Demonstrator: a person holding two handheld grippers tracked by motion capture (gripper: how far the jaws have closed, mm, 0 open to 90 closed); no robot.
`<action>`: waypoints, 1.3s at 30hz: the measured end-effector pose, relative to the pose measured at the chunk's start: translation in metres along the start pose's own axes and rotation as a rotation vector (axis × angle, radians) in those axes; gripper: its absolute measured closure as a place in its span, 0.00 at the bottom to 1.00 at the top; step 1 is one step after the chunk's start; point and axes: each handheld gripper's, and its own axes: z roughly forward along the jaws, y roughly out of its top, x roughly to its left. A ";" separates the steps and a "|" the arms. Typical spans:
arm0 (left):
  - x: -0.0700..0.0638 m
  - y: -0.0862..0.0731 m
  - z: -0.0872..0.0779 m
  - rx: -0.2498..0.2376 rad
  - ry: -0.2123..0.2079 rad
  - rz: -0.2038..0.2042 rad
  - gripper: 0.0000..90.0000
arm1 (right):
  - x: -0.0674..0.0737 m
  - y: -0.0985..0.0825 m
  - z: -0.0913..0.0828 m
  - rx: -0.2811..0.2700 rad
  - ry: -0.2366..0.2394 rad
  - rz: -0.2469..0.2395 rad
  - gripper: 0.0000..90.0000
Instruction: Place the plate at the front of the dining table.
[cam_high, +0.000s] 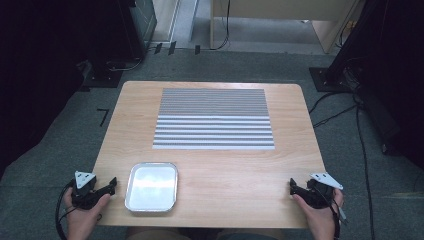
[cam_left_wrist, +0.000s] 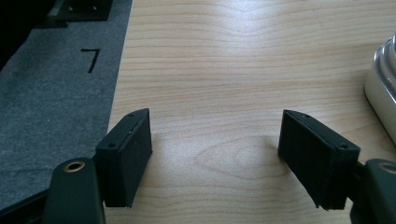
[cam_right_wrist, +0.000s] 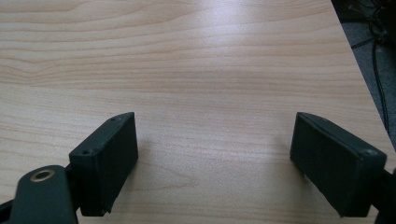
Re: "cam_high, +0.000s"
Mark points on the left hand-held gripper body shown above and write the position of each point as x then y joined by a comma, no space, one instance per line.
84,191

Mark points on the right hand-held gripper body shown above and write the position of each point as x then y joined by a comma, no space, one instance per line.
319,191

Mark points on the person's right hand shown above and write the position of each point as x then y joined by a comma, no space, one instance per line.
318,221

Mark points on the person's left hand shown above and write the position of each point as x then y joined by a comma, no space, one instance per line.
83,221

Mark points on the silver metal tray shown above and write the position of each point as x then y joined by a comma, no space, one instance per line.
151,187

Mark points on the grey striped placemat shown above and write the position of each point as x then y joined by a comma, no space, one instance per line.
213,118

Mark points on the black stand base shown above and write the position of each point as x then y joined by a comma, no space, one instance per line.
103,78
333,80

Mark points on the dark metal cabinet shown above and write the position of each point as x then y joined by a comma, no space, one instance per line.
145,20

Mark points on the light wooden desk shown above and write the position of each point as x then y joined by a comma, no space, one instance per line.
283,10

